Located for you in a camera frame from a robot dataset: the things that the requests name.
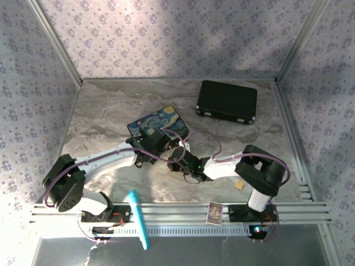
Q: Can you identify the small picture card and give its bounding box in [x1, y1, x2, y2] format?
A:
[206, 201, 224, 227]

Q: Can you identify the right controller board green light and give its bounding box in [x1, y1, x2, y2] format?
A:
[248, 224, 269, 239]

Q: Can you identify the starry night painted box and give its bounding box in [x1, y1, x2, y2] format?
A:
[126, 105, 191, 145]

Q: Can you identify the aluminium corner post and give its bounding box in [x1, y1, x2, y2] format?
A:
[27, 0, 84, 85]
[276, 0, 333, 81]

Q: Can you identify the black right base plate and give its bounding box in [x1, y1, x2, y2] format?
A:
[229, 204, 278, 222]

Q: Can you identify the aluminium mounting rail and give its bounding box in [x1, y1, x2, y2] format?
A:
[29, 202, 333, 224]

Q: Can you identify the black hard case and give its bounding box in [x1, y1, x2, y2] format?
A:
[195, 80, 258, 126]

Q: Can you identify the left controller board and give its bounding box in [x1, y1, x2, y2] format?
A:
[92, 226, 114, 241]

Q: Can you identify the white slotted cable duct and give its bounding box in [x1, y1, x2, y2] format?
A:
[85, 224, 257, 238]

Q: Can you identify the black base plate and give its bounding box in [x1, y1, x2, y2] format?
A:
[80, 209, 131, 224]
[229, 204, 278, 222]

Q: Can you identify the turquoise marker pen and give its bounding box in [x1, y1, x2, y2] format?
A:
[127, 190, 150, 251]

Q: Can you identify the grey metal panel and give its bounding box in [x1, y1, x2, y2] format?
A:
[32, 237, 331, 266]

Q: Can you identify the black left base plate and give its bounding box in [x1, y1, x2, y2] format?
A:
[80, 209, 131, 224]

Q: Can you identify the aluminium side frame bar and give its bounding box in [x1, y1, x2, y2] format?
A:
[273, 79, 315, 201]

